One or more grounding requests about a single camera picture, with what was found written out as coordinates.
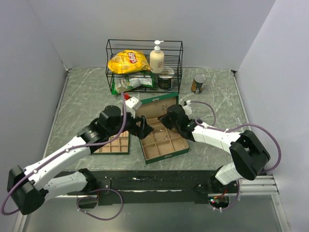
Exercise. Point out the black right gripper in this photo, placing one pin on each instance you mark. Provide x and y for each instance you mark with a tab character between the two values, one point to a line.
164	119

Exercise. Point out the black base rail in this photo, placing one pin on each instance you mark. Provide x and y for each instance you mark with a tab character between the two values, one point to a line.
155	186

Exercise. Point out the dark tin can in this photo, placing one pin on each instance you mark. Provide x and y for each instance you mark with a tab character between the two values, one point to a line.
165	82

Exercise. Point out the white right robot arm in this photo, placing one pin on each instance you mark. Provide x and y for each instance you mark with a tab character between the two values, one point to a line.
249	156

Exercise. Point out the black wire rack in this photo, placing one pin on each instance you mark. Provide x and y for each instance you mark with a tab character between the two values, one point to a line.
173	55

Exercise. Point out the green snack bag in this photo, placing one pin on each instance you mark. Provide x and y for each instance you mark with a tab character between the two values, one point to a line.
124	84

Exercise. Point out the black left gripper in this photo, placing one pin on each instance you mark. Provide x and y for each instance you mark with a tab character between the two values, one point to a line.
141	131

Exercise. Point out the green jewelry tray insert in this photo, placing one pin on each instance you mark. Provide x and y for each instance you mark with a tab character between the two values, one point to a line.
119	146

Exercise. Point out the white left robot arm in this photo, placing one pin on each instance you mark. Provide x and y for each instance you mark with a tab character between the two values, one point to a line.
31	186

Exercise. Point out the green jewelry box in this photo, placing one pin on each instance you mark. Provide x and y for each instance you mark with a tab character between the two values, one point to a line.
162	143

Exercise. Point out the cream lotion pump bottle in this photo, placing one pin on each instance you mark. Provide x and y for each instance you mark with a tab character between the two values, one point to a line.
157	58

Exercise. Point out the small green snack packet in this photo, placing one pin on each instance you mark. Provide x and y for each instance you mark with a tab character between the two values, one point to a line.
146	79

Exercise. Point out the white bowl in rack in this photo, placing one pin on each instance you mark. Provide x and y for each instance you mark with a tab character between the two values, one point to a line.
167	73

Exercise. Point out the yellow food can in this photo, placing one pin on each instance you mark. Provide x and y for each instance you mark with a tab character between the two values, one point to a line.
198	82

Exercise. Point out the yellow chips bag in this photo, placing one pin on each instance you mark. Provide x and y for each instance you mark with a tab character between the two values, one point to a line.
128	61

